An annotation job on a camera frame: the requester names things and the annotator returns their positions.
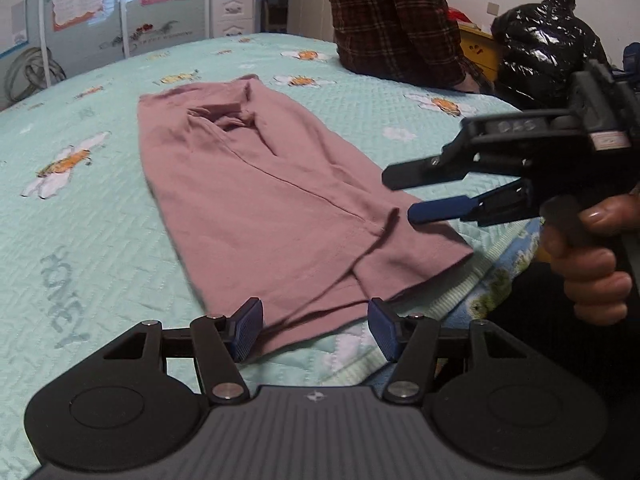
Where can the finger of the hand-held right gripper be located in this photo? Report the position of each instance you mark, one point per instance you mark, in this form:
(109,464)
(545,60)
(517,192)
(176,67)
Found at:
(425,172)
(440,209)

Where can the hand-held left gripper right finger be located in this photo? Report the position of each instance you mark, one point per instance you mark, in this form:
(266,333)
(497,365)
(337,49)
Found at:
(385,327)

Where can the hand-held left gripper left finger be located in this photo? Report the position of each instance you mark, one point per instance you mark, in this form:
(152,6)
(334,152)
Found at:
(247,327)

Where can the pink shirt with red print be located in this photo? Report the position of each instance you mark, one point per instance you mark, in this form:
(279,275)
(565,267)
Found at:
(280,200)

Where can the person's right hand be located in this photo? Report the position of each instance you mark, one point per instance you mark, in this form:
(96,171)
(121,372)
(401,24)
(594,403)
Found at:
(595,260)

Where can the black puffer jacket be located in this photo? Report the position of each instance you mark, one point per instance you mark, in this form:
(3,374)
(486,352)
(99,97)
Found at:
(545,50)

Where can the wooden dresser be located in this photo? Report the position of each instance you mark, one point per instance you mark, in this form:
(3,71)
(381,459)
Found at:
(480,52)

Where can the bright pink garment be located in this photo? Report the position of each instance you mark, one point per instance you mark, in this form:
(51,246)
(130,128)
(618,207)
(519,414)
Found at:
(456,14)

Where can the bee printed mint bedspread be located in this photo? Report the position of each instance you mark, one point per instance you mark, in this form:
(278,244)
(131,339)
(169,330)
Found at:
(90,240)

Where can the wooden chair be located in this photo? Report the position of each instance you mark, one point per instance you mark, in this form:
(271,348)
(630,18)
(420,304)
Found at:
(275,15)

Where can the white drawer cabinet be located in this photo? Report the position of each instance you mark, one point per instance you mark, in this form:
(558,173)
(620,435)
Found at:
(232,12)

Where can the sliding door wardrobe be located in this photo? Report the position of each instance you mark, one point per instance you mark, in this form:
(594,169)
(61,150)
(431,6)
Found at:
(100,25)

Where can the blue bordered poster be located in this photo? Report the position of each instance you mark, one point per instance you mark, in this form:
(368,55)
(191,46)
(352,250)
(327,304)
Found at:
(12,15)

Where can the tan wall socket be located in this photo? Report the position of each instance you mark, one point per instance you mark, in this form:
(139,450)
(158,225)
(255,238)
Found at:
(493,8)

